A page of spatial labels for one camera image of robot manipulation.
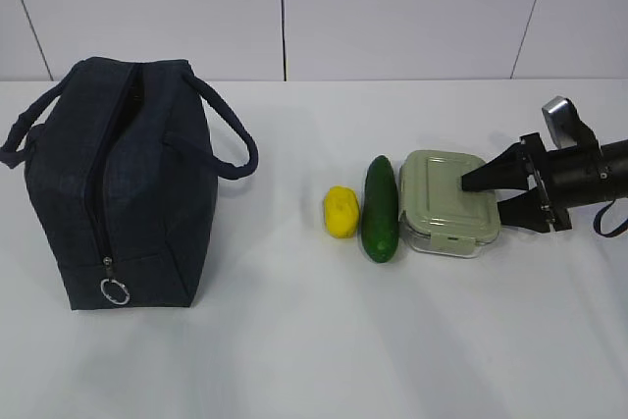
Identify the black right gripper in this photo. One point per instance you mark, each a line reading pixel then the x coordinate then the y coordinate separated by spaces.
pixel 538 210

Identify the glass container with green lid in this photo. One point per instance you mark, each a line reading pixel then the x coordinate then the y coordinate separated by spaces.
pixel 435 214

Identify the green cucumber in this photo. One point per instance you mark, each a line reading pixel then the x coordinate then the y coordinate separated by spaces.
pixel 379 226

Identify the yellow lemon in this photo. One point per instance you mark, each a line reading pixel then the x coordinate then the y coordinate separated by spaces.
pixel 341 212

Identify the dark navy fabric lunch bag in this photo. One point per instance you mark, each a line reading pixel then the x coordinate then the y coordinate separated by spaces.
pixel 122 162

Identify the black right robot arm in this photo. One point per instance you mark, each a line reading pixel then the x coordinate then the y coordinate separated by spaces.
pixel 588 174

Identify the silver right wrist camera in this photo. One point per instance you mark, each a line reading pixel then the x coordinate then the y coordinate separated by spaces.
pixel 563 122

